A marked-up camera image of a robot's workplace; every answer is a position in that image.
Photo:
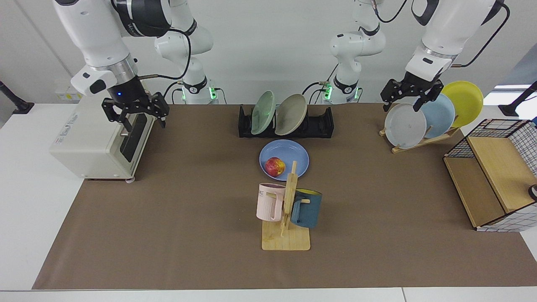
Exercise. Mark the red yellow apple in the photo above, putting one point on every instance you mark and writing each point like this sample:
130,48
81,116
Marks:
275,167

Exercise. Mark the wooden plate stand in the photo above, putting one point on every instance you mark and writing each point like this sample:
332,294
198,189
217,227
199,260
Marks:
436,137

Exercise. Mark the wooden cup stand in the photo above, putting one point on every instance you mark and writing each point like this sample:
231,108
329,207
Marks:
289,241

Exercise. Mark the yellow plate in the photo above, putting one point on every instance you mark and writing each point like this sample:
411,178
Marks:
465,100

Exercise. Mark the black dish rack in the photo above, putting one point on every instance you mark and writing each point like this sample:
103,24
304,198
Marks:
323,123

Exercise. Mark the pale green plate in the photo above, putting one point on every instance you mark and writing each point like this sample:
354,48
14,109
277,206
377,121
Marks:
263,112

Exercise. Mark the light blue plate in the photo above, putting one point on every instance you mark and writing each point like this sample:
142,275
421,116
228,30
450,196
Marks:
438,115

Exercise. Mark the brown table cloth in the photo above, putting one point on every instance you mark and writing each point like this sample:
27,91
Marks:
377,201

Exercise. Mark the dark blue cup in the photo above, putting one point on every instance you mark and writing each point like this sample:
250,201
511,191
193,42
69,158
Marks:
309,209

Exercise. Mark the pale grey plate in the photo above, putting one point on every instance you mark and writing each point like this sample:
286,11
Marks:
405,126

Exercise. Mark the white box with yellow label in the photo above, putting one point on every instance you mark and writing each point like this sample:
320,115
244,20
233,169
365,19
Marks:
67,95

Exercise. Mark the beige plate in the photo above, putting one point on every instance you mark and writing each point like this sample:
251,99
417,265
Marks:
290,114

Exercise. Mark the small round black white thing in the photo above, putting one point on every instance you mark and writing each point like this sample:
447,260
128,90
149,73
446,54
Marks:
533,192

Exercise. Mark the pale toaster oven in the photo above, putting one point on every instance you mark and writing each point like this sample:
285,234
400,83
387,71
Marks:
88,142

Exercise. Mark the black clamp stand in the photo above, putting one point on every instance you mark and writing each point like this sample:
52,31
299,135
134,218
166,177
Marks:
509,110
19,105

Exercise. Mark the pink cup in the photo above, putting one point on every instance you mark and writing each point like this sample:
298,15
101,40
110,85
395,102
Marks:
266,203

